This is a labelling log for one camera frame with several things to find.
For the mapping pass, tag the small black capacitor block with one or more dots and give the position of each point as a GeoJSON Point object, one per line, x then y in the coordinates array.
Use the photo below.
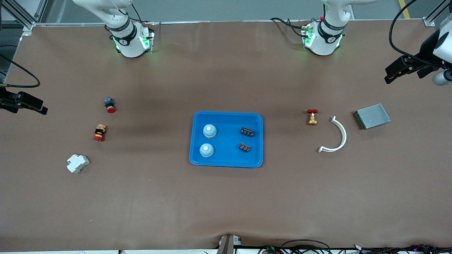
{"type": "Point", "coordinates": [247, 132]}
{"type": "Point", "coordinates": [244, 147]}

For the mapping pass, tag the grey metal box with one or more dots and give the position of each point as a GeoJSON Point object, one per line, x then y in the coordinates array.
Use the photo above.
{"type": "Point", "coordinates": [374, 116]}

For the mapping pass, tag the green-lit base connector box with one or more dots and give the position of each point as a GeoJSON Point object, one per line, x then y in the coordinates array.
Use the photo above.
{"type": "Point", "coordinates": [148, 40]}
{"type": "Point", "coordinates": [308, 37]}

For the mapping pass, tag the white circuit breaker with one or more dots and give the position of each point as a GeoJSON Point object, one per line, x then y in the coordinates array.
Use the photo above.
{"type": "Point", "coordinates": [77, 163]}

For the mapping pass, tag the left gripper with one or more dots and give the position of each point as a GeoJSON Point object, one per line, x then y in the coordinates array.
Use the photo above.
{"type": "Point", "coordinates": [426, 57]}

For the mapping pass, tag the light blue round bell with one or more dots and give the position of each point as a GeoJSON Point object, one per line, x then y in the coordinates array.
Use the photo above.
{"type": "Point", "coordinates": [209, 131]}
{"type": "Point", "coordinates": [206, 150]}

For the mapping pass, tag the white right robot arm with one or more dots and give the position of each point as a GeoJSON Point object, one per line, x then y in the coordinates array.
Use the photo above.
{"type": "Point", "coordinates": [129, 42]}

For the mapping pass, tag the grey metal table bracket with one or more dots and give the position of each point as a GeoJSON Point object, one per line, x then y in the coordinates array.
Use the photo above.
{"type": "Point", "coordinates": [227, 245]}

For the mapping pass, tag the brown table mat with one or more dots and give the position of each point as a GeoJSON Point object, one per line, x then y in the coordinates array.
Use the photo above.
{"type": "Point", "coordinates": [226, 204]}

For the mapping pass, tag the white curved plastic strip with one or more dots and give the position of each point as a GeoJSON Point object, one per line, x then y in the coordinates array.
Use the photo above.
{"type": "Point", "coordinates": [344, 135]}

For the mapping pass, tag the red emergency button orange body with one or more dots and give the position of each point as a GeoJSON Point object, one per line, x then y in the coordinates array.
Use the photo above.
{"type": "Point", "coordinates": [100, 132]}

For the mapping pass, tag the blue plastic tray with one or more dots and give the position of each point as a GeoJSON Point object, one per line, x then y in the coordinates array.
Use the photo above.
{"type": "Point", "coordinates": [226, 157]}

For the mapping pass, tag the red push button black body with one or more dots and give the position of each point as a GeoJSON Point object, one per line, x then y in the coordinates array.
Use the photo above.
{"type": "Point", "coordinates": [108, 103]}

